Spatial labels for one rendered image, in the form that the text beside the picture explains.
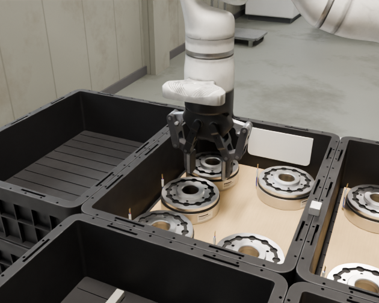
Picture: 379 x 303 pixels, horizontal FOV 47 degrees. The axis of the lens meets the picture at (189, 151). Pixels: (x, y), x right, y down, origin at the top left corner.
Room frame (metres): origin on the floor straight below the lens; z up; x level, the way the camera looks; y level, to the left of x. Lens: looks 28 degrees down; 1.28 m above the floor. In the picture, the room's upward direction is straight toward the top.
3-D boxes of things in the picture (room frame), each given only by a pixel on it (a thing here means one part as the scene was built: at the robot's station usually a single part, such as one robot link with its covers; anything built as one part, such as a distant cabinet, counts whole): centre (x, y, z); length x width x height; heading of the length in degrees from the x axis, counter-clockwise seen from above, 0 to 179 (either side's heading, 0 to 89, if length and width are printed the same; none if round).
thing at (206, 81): (0.60, -0.02, 1.09); 0.11 x 0.09 x 0.06; 156
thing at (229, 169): (0.60, -0.07, 0.94); 0.03 x 0.01 x 0.05; 66
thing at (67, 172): (0.73, 0.21, 0.87); 0.40 x 0.30 x 0.11; 155
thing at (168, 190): (0.64, 0.00, 0.86); 0.10 x 0.10 x 0.01
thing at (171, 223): (0.53, 0.04, 0.86); 0.05 x 0.05 x 0.01
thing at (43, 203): (0.73, 0.21, 0.92); 0.40 x 0.30 x 0.02; 155
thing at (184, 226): (0.53, 0.04, 0.86); 0.10 x 0.10 x 0.01
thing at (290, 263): (0.61, -0.06, 0.92); 0.40 x 0.30 x 0.02; 155
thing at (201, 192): (0.64, 0.00, 0.86); 0.05 x 0.05 x 0.01
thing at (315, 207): (0.48, -0.17, 0.94); 0.02 x 0.01 x 0.01; 155
